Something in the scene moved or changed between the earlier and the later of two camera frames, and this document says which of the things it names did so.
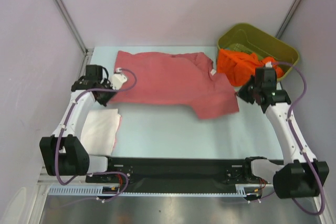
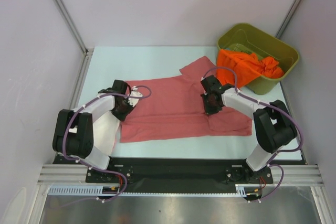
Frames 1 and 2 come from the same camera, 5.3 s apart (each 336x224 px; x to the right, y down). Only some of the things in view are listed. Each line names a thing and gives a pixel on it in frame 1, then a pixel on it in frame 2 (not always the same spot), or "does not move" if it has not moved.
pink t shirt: (184, 80) to (172, 108)
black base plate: (176, 174) does not move
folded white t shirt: (100, 130) does not move
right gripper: (242, 93) to (208, 109)
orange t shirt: (235, 68) does not move
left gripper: (104, 102) to (122, 116)
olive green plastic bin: (242, 37) does not move
